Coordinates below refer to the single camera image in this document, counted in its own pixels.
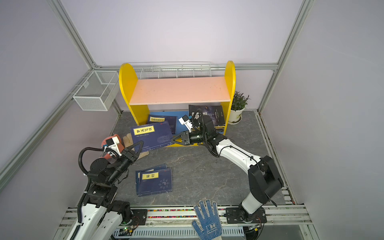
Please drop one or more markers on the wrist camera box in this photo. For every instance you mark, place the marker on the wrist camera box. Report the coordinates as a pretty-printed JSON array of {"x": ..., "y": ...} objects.
[
  {"x": 112, "y": 145},
  {"x": 185, "y": 121}
]

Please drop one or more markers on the blue dotted knit glove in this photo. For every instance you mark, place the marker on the blue dotted knit glove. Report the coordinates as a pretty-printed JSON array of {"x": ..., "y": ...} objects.
[{"x": 208, "y": 226}]

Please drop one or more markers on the front rail with cable tray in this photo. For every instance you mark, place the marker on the front rail with cable tray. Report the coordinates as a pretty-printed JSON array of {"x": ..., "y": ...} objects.
[{"x": 175, "y": 222}]

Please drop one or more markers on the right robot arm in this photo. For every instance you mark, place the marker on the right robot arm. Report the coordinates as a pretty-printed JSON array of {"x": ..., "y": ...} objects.
[{"x": 263, "y": 174}]

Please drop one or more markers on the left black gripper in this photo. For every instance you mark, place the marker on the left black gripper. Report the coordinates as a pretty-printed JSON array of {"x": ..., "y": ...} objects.
[{"x": 127, "y": 153}]

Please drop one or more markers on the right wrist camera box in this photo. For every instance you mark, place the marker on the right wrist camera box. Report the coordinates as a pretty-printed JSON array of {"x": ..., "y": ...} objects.
[{"x": 185, "y": 121}]

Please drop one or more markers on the dark blue classic book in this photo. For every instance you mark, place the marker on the dark blue classic book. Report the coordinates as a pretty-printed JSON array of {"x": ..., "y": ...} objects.
[{"x": 158, "y": 119}]

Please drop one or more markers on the beige work glove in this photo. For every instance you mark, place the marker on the beige work glove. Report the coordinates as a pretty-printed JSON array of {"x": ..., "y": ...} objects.
[{"x": 128, "y": 141}]

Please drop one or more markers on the pink watering can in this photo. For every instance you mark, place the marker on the pink watering can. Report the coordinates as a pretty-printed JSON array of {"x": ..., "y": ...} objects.
[{"x": 115, "y": 147}]

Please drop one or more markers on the yellow shelf with coloured boards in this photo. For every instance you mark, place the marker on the yellow shelf with coloured boards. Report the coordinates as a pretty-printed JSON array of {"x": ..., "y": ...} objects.
[{"x": 140, "y": 94}]

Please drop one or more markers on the small potted green plant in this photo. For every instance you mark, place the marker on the small potted green plant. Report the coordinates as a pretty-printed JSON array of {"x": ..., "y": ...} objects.
[{"x": 239, "y": 104}]

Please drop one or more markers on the black wolf cover book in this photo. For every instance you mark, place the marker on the black wolf cover book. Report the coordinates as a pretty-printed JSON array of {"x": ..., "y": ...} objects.
[{"x": 215, "y": 112}]

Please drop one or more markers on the white wire rack basket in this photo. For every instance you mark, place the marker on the white wire rack basket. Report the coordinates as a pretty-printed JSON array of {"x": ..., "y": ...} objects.
[{"x": 172, "y": 70}]

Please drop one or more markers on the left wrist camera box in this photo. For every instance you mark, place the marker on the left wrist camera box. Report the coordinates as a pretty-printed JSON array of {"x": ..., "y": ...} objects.
[{"x": 112, "y": 145}]

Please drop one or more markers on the white mesh wall basket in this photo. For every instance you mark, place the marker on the white mesh wall basket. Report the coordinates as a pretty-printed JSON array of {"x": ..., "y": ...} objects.
[{"x": 98, "y": 91}]

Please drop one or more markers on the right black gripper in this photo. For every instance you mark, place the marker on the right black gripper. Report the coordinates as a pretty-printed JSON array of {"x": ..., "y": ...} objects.
[{"x": 186, "y": 139}]

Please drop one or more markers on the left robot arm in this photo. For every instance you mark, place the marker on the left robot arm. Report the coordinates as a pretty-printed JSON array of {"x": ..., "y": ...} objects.
[{"x": 98, "y": 213}]

